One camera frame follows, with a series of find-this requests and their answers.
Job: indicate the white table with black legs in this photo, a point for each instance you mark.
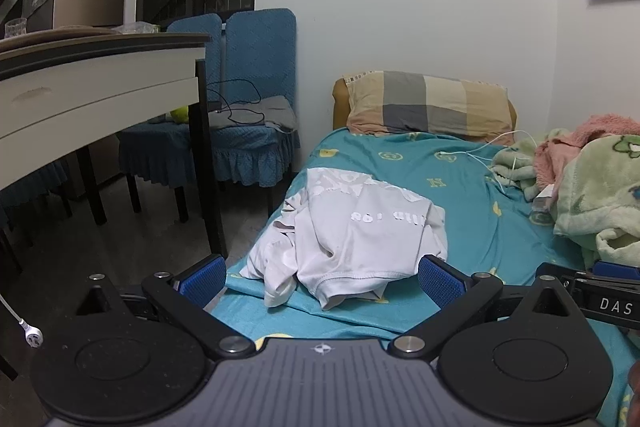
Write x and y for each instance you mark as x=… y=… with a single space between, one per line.
x=75 y=82

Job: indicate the white t-shirt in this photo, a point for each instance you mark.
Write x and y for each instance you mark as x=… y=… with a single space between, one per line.
x=350 y=247

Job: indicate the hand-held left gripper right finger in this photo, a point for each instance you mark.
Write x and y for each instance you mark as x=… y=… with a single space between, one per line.
x=440 y=279

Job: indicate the yellow-green ball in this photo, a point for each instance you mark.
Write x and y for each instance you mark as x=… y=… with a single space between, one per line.
x=180 y=114

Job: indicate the small white wrapper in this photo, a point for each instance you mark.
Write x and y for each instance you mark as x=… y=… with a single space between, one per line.
x=544 y=202

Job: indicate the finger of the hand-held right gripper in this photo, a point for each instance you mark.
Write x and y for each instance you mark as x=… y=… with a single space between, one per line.
x=617 y=269

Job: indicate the brown cushion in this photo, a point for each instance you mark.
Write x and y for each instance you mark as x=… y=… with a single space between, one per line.
x=340 y=107

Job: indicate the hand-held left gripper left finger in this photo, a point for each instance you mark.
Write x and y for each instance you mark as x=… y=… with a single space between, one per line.
x=202 y=279

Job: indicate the green fleece blanket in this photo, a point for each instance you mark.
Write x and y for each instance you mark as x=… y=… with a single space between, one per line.
x=595 y=197

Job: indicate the plaid pillow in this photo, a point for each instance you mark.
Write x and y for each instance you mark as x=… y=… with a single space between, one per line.
x=425 y=107

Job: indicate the clear plastic bag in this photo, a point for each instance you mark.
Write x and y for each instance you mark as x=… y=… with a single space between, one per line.
x=137 y=28

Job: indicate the teal printed bed sheet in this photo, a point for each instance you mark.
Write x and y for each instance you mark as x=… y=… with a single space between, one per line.
x=450 y=207

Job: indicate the blue covered chair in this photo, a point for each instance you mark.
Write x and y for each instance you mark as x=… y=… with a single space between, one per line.
x=35 y=182
x=260 y=52
x=195 y=26

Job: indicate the white power plug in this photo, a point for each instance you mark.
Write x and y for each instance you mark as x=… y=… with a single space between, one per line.
x=34 y=338

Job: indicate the pink fluffy blanket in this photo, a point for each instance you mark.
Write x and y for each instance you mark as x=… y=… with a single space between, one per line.
x=550 y=162

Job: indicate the clear glass cup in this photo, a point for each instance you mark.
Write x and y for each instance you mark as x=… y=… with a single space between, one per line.
x=16 y=29

